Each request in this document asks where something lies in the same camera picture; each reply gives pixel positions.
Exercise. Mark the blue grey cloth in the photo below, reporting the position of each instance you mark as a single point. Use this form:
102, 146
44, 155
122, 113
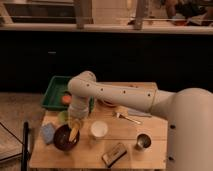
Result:
138, 113

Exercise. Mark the orange bowl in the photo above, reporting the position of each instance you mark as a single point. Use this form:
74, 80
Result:
108, 104

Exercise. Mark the wooden black eraser block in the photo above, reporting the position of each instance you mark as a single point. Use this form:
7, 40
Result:
114, 154

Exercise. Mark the black pole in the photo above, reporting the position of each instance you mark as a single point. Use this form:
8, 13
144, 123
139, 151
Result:
24, 157

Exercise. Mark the green plastic tray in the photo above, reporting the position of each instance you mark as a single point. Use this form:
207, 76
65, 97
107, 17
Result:
57, 87

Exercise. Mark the wooden post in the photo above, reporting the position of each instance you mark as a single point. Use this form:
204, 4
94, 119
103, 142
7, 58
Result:
83, 12
141, 13

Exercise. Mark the white cup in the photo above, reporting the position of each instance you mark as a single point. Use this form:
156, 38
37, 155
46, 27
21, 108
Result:
99, 129

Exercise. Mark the small green cup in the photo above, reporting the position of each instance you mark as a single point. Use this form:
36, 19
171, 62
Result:
62, 117

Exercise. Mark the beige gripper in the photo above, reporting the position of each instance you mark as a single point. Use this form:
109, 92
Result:
73, 120

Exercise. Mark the dark metal cup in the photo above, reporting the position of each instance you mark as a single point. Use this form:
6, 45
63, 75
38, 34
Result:
143, 142

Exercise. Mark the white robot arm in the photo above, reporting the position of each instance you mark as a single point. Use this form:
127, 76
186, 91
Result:
189, 113

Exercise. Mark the orange fruit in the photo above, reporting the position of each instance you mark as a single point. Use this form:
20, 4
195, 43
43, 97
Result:
66, 99

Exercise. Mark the yellow banana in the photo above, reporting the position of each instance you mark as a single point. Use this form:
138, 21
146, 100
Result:
74, 130

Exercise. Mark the wooden post right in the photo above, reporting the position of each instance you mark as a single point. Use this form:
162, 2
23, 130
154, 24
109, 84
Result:
141, 13

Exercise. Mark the purple bowl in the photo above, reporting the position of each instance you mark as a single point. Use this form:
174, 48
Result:
61, 138

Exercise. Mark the wooden post left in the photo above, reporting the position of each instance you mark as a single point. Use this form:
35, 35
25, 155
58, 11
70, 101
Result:
83, 12

